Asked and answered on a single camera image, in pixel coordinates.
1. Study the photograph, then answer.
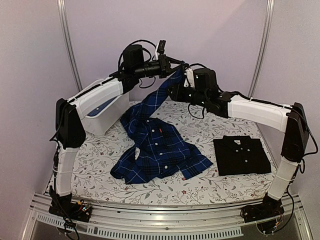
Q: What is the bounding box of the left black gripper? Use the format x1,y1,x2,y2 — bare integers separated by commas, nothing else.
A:
135,54,186,79

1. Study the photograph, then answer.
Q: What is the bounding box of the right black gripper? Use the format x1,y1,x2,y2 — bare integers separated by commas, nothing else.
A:
165,82,208,108

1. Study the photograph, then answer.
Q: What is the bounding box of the blue plaid long sleeve shirt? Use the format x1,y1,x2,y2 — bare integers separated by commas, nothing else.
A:
110,69,213,185

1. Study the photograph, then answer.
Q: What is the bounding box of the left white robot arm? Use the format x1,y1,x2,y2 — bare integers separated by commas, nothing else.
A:
49,40,184,198

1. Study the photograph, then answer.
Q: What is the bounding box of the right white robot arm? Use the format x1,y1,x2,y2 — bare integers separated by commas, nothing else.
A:
167,67,311,218

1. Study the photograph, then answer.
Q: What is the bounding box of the white plastic bin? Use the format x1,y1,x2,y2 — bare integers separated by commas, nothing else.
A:
76,77,129,136

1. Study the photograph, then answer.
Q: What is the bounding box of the blue checked shirt in bin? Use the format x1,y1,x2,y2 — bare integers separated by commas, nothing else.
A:
87,98,115,117

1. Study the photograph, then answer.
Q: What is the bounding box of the folded black shirt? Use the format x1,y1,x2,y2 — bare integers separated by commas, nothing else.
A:
213,135,272,176

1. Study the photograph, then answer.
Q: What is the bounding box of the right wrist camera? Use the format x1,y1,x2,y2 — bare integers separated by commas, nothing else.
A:
183,67,195,88

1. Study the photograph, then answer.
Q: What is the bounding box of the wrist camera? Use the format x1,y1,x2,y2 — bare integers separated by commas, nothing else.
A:
183,67,195,88
154,40,167,60

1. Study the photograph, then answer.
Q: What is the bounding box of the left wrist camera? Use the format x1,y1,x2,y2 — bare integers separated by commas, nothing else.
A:
154,40,167,60

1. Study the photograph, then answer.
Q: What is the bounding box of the right aluminium frame post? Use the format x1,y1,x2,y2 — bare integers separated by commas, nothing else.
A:
247,0,275,98

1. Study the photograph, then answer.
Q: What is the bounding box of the aluminium frame post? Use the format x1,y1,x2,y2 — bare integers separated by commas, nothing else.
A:
247,0,275,98
57,0,83,92

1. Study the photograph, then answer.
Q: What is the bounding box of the left aluminium frame post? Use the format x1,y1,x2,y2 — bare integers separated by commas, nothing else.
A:
57,0,83,92

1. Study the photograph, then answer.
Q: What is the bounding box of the front aluminium rail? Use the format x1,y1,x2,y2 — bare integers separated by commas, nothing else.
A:
21,193,315,240

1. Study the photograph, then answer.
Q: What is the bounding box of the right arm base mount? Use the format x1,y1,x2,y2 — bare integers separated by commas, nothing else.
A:
240,203,285,235

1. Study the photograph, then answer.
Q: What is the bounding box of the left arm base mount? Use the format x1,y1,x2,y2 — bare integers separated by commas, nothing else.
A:
48,197,92,223

